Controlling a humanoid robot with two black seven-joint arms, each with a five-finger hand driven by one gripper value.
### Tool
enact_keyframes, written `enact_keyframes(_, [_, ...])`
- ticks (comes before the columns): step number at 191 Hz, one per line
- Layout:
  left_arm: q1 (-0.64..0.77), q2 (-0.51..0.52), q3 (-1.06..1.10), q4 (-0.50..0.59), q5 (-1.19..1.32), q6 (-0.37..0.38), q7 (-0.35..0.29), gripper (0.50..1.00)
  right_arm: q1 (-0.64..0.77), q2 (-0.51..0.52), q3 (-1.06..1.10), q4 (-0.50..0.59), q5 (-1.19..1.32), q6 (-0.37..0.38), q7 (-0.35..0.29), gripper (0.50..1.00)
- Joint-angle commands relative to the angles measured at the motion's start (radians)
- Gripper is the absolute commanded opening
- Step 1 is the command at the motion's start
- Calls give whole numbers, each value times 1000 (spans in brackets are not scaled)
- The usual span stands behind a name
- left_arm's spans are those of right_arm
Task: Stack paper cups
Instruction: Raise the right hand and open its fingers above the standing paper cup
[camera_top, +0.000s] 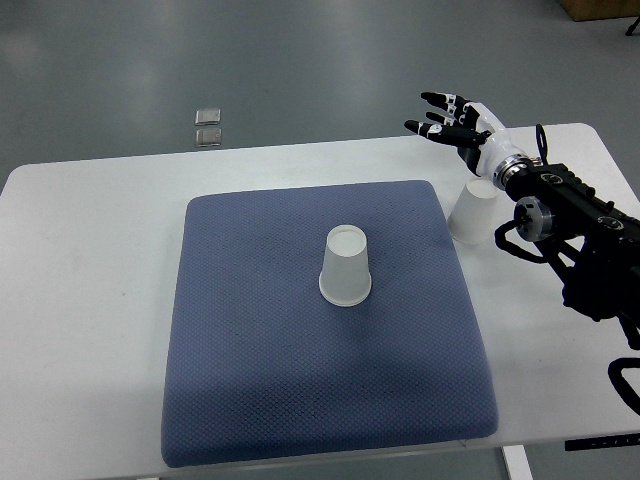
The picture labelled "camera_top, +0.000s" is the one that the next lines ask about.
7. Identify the white table leg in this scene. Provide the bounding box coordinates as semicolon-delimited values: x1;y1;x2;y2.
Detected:
501;445;533;480

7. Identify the black table control panel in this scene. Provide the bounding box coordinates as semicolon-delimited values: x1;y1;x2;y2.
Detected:
564;433;640;452

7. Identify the upper metal floor plate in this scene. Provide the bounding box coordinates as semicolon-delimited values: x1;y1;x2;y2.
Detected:
195;107;221;126

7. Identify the black tripod leg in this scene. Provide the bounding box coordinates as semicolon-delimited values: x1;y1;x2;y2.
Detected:
625;17;640;36

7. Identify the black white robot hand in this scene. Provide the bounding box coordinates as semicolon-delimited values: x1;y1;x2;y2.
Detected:
404;92;525;188

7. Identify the brown cardboard box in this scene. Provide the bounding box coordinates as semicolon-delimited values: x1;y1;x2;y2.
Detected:
560;0;639;22

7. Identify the white paper cup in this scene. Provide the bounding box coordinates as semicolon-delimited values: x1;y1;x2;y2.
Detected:
447;178;499;245
319;224;372;307

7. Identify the lower metal floor plate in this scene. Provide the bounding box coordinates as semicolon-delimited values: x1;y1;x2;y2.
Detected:
195;128;222;148

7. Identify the metal floor plate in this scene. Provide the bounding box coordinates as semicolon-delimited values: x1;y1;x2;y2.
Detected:
195;128;222;148
195;107;221;126

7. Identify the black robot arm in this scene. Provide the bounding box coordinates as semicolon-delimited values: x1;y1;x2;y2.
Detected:
494;124;639;350

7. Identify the blue fabric cushion mat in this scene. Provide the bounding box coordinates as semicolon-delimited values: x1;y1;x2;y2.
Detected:
161;180;498;468

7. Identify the black cable loop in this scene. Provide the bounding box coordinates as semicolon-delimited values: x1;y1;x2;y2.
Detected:
607;357;640;416

